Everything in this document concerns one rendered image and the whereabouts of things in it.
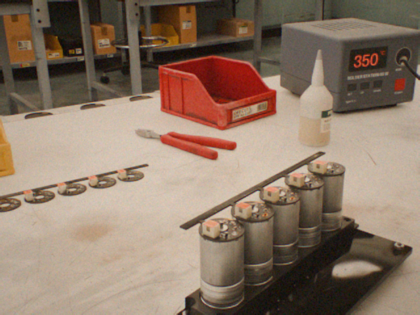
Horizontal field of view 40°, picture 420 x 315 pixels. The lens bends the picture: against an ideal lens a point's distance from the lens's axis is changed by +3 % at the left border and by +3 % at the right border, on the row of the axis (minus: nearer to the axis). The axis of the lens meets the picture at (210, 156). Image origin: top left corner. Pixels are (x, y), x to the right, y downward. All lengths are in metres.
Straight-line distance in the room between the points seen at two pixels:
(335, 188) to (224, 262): 0.11
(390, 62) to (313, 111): 0.17
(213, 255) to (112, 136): 0.38
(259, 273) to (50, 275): 0.14
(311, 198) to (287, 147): 0.25
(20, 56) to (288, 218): 4.15
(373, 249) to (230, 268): 0.13
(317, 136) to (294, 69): 0.21
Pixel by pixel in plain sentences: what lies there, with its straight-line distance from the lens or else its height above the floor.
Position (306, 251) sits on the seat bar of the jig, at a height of 0.77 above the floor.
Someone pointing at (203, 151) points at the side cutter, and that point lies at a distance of 0.57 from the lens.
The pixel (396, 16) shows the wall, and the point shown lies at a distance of 6.12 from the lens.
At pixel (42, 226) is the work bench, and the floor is 0.75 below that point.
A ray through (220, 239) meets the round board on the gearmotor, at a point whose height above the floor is 0.81.
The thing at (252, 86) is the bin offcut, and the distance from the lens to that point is 0.74.
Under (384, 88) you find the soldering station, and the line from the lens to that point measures 0.75.
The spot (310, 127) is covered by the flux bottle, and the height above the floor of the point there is 0.77.
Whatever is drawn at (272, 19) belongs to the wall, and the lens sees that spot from 6.11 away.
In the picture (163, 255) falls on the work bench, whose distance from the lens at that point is 0.40.
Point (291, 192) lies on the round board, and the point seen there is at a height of 0.81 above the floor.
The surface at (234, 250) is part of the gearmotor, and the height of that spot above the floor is 0.80.
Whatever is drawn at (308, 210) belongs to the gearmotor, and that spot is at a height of 0.80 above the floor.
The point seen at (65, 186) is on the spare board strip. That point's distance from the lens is 0.51.
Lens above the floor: 0.96
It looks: 21 degrees down
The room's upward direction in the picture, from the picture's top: 1 degrees counter-clockwise
